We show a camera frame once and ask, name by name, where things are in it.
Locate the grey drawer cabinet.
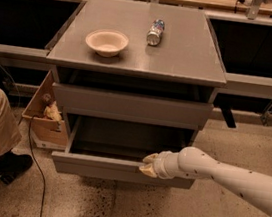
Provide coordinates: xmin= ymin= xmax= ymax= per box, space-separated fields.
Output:
xmin=31 ymin=0 xmax=237 ymax=160

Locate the grey top drawer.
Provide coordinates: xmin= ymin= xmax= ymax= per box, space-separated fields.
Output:
xmin=52 ymin=82 xmax=213 ymax=130

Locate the grey drawer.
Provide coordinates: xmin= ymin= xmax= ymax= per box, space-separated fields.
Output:
xmin=52 ymin=115 xmax=193 ymax=189
xmin=52 ymin=82 xmax=213 ymax=130

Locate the grey metal rail frame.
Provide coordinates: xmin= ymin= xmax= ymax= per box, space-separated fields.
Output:
xmin=0 ymin=0 xmax=272 ymax=99

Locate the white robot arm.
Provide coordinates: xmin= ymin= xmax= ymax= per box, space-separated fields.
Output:
xmin=139 ymin=146 xmax=272 ymax=217

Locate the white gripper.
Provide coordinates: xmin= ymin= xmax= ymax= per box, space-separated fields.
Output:
xmin=139 ymin=151 xmax=169 ymax=179

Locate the black floor cable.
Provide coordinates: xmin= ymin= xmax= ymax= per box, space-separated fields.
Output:
xmin=15 ymin=114 xmax=58 ymax=217

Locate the wooden box with toys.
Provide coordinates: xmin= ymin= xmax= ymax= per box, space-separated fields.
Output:
xmin=22 ymin=71 xmax=68 ymax=151

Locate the black shoe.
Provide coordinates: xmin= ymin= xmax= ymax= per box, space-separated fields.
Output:
xmin=0 ymin=151 xmax=33 ymax=185

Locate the white paper bowl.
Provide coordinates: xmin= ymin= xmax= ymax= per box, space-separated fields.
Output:
xmin=85 ymin=29 xmax=129 ymax=58

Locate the silver soda can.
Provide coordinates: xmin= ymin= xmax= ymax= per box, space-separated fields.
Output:
xmin=146 ymin=19 xmax=165 ymax=46

